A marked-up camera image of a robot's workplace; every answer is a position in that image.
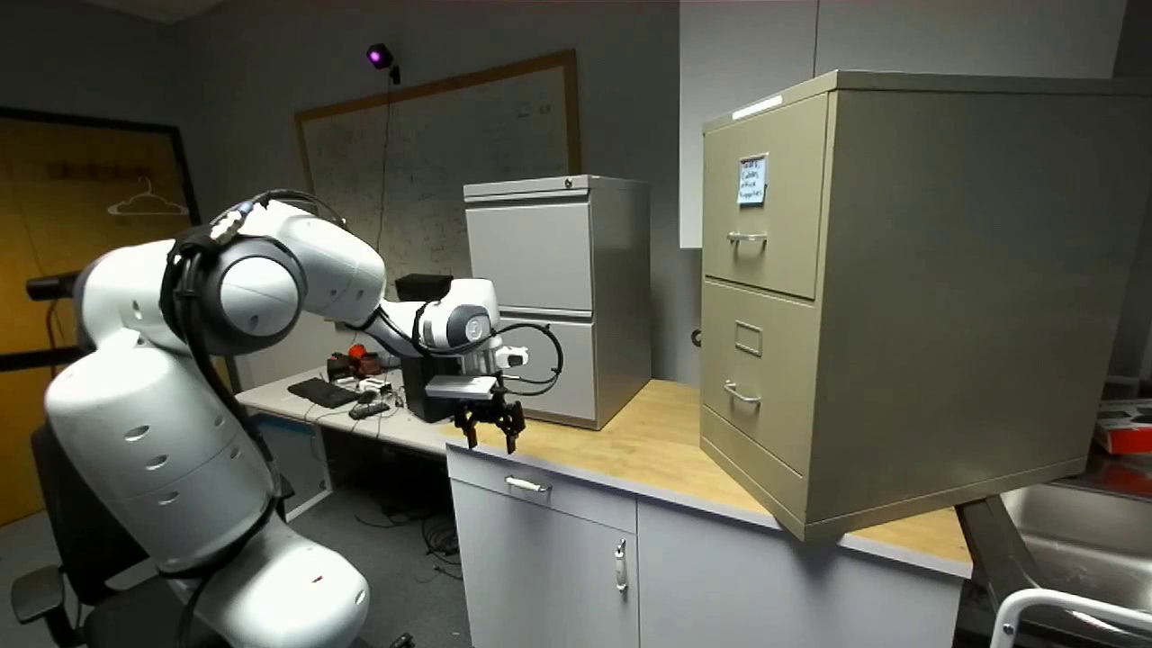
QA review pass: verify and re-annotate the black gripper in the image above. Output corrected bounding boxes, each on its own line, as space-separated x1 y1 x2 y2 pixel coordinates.
425 373 527 452

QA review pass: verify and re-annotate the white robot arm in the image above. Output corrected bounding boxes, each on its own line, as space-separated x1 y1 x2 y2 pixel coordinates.
44 190 531 648

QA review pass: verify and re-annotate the grey filing cabinet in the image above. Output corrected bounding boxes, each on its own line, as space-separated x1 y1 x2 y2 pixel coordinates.
464 174 651 427

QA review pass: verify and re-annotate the grey base cabinet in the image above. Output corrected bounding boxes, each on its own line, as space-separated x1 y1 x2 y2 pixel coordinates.
446 446 971 648

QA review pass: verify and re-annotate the beige bottom cabinet drawer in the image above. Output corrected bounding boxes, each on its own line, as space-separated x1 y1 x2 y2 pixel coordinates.
702 280 816 489

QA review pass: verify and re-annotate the beige cabinet drawer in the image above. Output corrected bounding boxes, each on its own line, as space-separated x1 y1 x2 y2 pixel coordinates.
702 280 816 489
702 98 827 300

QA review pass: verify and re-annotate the beige top cabinet drawer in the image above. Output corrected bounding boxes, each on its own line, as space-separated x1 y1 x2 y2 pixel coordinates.
702 98 827 300

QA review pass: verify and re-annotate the beige filing cabinet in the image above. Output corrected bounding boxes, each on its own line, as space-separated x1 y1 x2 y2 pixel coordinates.
702 73 1152 541

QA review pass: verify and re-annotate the black remote on desk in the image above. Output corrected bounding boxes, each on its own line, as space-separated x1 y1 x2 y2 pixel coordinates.
348 403 392 420

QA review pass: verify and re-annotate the red tool on desk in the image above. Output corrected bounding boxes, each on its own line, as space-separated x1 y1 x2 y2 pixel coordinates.
327 346 383 378

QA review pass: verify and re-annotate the black keyboard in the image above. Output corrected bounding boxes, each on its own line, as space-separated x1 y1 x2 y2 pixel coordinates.
290 378 356 405

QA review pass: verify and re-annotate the framed whiteboard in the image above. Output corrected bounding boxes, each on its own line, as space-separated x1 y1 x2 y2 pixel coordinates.
296 51 585 276

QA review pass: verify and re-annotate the black office chair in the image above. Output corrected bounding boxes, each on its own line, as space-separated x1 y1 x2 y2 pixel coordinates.
12 427 231 648

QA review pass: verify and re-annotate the metal sink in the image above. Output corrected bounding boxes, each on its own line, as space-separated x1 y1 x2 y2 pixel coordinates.
1002 483 1152 648

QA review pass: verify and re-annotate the ceiling camera with purple light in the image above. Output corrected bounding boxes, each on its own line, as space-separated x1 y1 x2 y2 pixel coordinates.
363 42 405 87

